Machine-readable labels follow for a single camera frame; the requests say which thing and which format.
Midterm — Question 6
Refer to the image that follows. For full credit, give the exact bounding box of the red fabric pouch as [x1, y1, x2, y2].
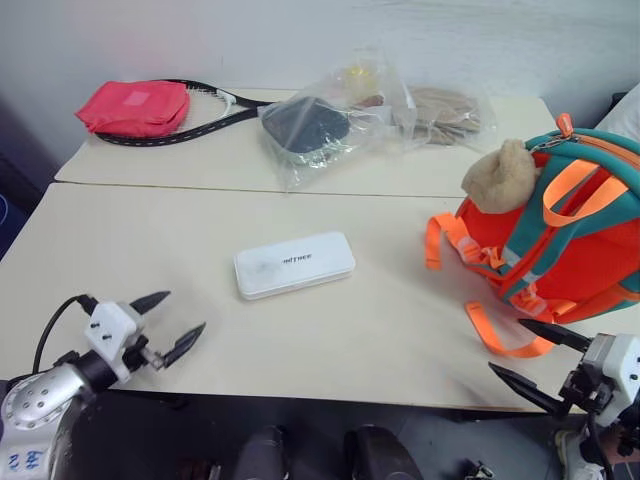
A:
[74, 80, 192, 139]

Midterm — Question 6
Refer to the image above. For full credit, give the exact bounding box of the beige fluffy plush fabric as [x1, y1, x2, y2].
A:
[460, 138, 544, 215]

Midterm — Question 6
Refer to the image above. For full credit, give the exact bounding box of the yellow small item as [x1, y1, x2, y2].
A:
[344, 63, 377, 91]

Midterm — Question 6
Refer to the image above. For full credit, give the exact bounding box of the orange and teal backpack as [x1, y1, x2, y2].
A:
[424, 113, 640, 359]

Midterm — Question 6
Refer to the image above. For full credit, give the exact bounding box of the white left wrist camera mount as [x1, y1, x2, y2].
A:
[83, 299, 147, 385]

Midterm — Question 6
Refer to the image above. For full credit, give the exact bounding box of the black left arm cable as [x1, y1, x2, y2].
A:
[31, 294, 99, 374]

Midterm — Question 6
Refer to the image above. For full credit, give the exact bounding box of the dark furniture with blue item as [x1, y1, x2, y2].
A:
[0, 92, 56, 264]

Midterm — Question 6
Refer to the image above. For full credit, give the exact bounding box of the black padded item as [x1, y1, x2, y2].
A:
[261, 96, 353, 154]

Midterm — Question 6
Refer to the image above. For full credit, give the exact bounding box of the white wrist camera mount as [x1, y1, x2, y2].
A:
[601, 333, 640, 427]
[83, 299, 147, 385]

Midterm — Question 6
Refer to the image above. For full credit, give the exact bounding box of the white rectangular case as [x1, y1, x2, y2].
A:
[232, 230, 358, 302]

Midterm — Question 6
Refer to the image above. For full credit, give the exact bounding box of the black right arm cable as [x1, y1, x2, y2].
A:
[582, 412, 619, 480]

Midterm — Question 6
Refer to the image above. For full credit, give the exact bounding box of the clear bag of beige fabric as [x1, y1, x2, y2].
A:
[384, 82, 497, 154]

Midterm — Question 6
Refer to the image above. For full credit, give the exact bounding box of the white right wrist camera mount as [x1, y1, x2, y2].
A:
[601, 333, 640, 427]

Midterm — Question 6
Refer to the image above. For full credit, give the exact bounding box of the black tennis racket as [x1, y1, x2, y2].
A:
[92, 77, 281, 148]

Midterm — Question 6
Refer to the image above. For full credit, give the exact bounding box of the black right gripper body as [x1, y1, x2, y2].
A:
[558, 333, 617, 416]

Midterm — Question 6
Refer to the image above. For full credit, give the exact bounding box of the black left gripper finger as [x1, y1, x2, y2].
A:
[128, 290, 173, 317]
[160, 321, 208, 371]

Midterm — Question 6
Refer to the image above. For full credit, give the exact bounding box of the clear plastic bag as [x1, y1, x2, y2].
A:
[257, 47, 401, 193]

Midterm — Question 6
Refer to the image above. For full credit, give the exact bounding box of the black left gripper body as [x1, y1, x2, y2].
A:
[122, 332, 167, 374]

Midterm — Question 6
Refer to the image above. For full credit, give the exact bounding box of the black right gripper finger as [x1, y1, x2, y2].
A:
[487, 361, 572, 420]
[517, 318, 592, 353]

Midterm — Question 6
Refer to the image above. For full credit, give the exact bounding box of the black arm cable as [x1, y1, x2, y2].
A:
[582, 412, 619, 480]
[31, 294, 99, 374]

